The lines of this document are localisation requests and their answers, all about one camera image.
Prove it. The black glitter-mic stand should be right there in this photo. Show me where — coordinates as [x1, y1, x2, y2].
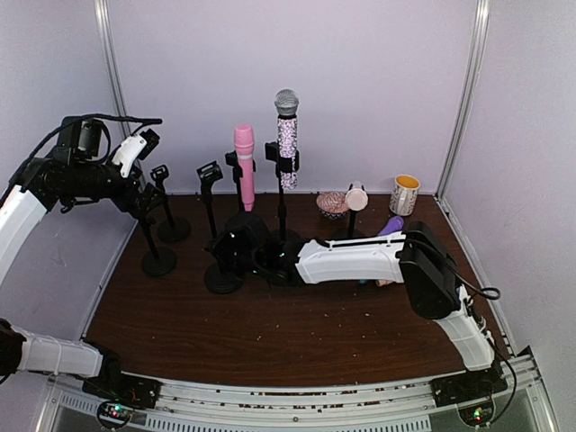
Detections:
[265, 141, 300, 242]

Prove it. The black pink-mic stand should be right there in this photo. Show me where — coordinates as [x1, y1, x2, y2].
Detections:
[225, 151, 256, 213]

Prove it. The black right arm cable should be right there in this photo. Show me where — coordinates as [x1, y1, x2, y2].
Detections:
[404, 238, 500, 301]

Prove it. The aluminium left corner post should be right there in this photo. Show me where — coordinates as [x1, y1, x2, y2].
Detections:
[94, 0, 127, 117]

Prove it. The aluminium corner post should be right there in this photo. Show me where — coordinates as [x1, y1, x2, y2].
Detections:
[94, 0, 127, 117]
[435, 0, 491, 202]

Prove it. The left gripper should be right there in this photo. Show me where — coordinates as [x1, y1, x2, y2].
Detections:
[62, 154, 167, 218]

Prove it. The white floral mug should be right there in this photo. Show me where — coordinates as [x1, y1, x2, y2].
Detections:
[389, 175, 420, 217]

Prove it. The aluminium right corner post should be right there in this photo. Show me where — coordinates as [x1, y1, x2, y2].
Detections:
[435, 0, 491, 202]

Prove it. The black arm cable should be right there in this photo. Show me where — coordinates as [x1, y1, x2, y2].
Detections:
[26, 114, 163, 163]
[404, 238, 500, 301]

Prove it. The black small-mic stand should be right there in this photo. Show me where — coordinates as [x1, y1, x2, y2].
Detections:
[332, 210, 365, 239]

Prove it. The patterned ceramic bowl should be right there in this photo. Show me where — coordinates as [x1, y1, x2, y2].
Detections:
[316, 192, 349, 221]

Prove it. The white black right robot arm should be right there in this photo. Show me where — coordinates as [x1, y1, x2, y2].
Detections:
[204, 212, 500, 398]

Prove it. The beige pink microphone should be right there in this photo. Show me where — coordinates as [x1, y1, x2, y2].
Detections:
[375, 280, 394, 287]

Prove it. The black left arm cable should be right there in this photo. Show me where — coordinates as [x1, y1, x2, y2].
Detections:
[26, 114, 163, 163]

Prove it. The glitter silver-head microphone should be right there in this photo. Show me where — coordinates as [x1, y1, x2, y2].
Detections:
[274, 89, 300, 190]

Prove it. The purple microphone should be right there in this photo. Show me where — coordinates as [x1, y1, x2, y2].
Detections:
[377, 216, 404, 237]

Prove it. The pale pink small microphone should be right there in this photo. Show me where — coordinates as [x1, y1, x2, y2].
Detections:
[345, 181, 369, 212]

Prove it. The aluminium front rail base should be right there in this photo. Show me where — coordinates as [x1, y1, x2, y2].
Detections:
[33, 348, 559, 432]

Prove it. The black blue-mic stand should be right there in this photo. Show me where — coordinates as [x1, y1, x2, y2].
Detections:
[196, 161, 243, 294]

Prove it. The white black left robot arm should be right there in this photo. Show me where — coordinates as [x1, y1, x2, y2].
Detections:
[1, 113, 166, 400]

